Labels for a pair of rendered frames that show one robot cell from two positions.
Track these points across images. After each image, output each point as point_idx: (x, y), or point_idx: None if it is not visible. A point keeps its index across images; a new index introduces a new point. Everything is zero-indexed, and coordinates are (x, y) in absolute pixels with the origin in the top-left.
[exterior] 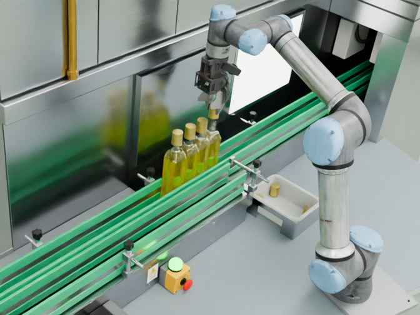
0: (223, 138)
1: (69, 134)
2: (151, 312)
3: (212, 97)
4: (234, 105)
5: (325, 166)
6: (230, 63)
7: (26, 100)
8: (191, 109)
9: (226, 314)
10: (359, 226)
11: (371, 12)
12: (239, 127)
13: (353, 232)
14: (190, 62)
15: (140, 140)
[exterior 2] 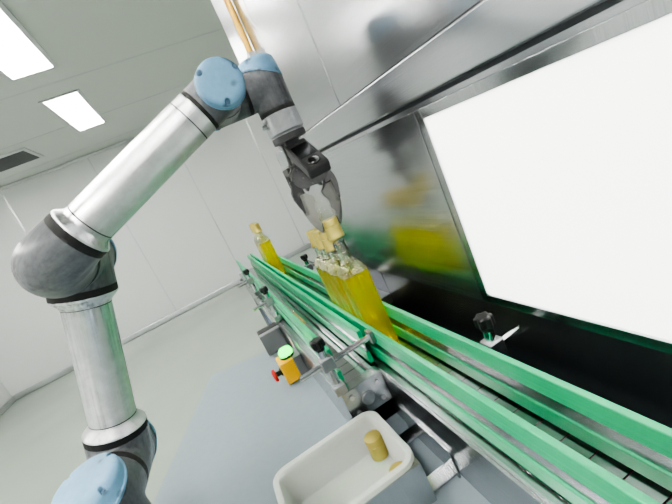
0: (537, 358)
1: (318, 195)
2: (278, 366)
3: (331, 206)
4: (495, 283)
5: None
6: (314, 154)
7: (279, 154)
8: (396, 230)
9: (240, 417)
10: (103, 476)
11: None
12: (588, 373)
13: (104, 458)
14: (356, 150)
15: (356, 235)
